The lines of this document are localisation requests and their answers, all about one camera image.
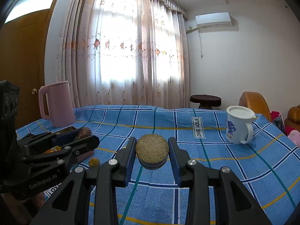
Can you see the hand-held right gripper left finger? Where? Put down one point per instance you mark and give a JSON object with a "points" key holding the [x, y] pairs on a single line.
{"points": [[131, 154]]}

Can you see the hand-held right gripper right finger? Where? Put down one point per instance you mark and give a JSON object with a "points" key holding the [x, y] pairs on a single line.
{"points": [[174, 154]]}

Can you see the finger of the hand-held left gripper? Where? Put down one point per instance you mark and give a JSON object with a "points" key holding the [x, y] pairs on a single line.
{"points": [[66, 137], [86, 143]]}

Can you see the dark brown water chestnut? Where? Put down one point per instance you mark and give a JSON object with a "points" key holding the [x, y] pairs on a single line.
{"points": [[85, 132]]}

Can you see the small round yellow-brown fruit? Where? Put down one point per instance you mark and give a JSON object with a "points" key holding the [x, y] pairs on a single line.
{"points": [[94, 162]]}

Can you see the pink electric kettle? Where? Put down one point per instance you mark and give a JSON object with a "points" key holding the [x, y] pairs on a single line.
{"points": [[61, 105]]}

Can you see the blue plaid tablecloth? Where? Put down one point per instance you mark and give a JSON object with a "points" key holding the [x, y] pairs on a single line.
{"points": [[211, 159]]}

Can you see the brass door knob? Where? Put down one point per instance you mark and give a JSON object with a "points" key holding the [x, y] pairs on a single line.
{"points": [[34, 91]]}

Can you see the dark round stool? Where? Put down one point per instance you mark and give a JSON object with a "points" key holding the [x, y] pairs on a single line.
{"points": [[205, 99]]}

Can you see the white mug with blue print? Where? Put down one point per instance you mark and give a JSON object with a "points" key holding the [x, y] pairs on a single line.
{"points": [[236, 126]]}

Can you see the wooden door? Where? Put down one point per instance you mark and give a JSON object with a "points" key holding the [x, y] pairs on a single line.
{"points": [[23, 58]]}

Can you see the orange chair back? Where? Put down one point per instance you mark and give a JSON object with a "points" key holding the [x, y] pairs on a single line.
{"points": [[254, 105]]}

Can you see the sheer floral curtain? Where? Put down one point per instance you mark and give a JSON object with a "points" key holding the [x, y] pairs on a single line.
{"points": [[121, 46]]}

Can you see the red and blue bag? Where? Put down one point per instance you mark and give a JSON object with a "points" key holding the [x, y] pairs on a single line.
{"points": [[277, 121]]}

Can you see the air conditioner pipe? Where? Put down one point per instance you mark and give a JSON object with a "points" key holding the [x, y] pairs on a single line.
{"points": [[200, 42]]}

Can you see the pink cloth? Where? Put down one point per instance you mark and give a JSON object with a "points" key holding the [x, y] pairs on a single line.
{"points": [[294, 138]]}

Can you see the brown leather sofa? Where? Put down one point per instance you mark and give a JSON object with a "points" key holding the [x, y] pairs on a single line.
{"points": [[293, 118]]}

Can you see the transom window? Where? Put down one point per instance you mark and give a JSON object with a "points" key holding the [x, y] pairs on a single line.
{"points": [[32, 3]]}

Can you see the white air conditioner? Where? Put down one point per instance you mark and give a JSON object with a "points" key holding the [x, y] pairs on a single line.
{"points": [[213, 19]]}

